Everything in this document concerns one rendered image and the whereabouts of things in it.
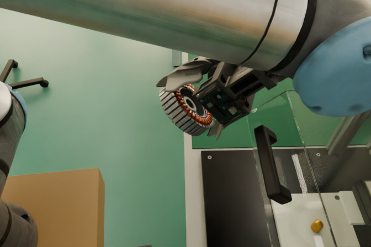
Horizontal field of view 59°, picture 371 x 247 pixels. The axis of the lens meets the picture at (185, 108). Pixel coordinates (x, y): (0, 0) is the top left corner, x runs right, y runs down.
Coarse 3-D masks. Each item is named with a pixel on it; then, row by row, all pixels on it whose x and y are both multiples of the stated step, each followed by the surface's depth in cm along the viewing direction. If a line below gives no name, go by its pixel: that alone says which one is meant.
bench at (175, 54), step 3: (174, 51) 203; (177, 51) 204; (174, 54) 205; (177, 54) 205; (174, 57) 207; (177, 57) 207; (174, 60) 209; (177, 60) 209; (174, 63) 211; (177, 63) 211; (174, 66) 214; (177, 66) 213
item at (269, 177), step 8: (256, 128) 47; (264, 128) 46; (256, 136) 47; (264, 136) 46; (272, 136) 47; (264, 144) 45; (264, 152) 44; (272, 152) 44; (264, 160) 44; (272, 160) 43; (264, 168) 43; (272, 168) 42; (264, 176) 42; (272, 176) 41; (264, 184) 42; (272, 184) 41; (272, 192) 40; (280, 192) 40; (288, 192) 42; (280, 200) 41; (288, 200) 41
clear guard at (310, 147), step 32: (288, 96) 50; (288, 128) 48; (320, 128) 46; (352, 128) 46; (256, 160) 49; (288, 160) 45; (320, 160) 43; (352, 160) 43; (320, 192) 40; (352, 192) 40; (288, 224) 41; (320, 224) 38; (352, 224) 37
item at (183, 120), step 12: (168, 96) 55; (180, 96) 55; (192, 96) 61; (168, 108) 54; (180, 108) 53; (192, 108) 59; (204, 108) 61; (180, 120) 55; (192, 120) 54; (204, 120) 57; (192, 132) 56
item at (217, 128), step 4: (216, 120) 57; (216, 124) 57; (220, 124) 56; (212, 128) 58; (216, 128) 58; (220, 128) 53; (208, 132) 59; (212, 132) 59; (216, 132) 59; (220, 132) 53; (216, 136) 54
